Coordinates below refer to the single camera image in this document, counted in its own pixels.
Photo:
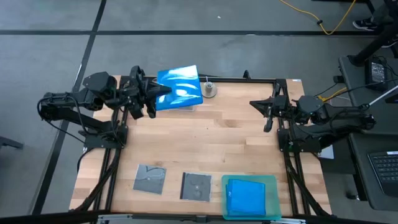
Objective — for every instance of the black chair leg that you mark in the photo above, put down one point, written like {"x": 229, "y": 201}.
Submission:
{"x": 9, "y": 143}

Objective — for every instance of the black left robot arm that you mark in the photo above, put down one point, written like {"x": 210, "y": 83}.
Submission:
{"x": 62, "y": 107}

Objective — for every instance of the black keyboard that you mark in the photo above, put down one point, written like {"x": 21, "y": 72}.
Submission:
{"x": 385, "y": 171}

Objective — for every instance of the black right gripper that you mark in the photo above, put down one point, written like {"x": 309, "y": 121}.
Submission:
{"x": 284, "y": 105}

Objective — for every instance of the black desk leg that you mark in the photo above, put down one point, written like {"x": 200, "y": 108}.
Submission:
{"x": 370, "y": 46}

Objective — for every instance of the black caster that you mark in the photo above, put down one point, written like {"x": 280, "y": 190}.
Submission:
{"x": 351, "y": 196}

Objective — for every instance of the clear jewel case black spine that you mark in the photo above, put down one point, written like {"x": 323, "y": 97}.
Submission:
{"x": 196, "y": 187}

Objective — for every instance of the black power adapter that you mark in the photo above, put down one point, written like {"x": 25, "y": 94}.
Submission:
{"x": 376, "y": 73}

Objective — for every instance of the black desk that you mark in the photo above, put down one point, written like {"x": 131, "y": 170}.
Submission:
{"x": 360, "y": 174}
{"x": 354, "y": 77}

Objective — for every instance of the clear plastic bin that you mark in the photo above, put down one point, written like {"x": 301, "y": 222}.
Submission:
{"x": 197, "y": 107}

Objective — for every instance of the green translucent tray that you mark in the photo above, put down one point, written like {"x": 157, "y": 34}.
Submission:
{"x": 273, "y": 196}

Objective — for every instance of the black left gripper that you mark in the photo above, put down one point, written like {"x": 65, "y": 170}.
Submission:
{"x": 127, "y": 96}

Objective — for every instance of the clear jewel case grey insert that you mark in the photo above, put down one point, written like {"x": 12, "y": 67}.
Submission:
{"x": 149, "y": 179}

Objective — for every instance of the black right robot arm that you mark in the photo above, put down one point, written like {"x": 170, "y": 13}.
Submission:
{"x": 342, "y": 121}

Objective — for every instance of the white paper box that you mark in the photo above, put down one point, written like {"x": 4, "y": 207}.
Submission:
{"x": 328, "y": 153}

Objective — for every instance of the black aluminium table frame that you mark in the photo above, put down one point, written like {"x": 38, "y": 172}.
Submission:
{"x": 233, "y": 78}

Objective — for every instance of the grey metal pole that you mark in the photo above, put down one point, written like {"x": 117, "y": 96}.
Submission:
{"x": 382, "y": 97}

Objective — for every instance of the person's shoe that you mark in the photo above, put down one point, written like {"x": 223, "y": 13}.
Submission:
{"x": 365, "y": 24}
{"x": 391, "y": 43}

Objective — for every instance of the person's leg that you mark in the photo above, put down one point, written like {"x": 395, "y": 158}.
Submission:
{"x": 385, "y": 11}

